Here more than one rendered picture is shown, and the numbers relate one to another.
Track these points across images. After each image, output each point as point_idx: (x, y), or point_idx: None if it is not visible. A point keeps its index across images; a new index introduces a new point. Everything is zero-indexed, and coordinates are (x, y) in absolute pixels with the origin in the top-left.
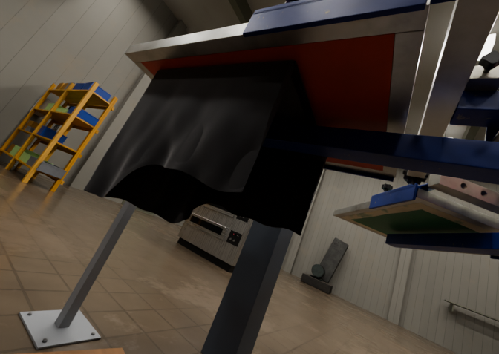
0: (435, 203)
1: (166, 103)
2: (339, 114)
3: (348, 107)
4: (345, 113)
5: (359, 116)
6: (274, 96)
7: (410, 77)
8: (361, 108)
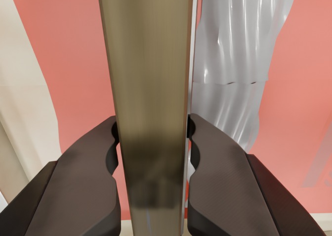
0: None
1: None
2: (100, 38)
3: None
4: (80, 32)
5: (42, 44)
6: None
7: None
8: (23, 0)
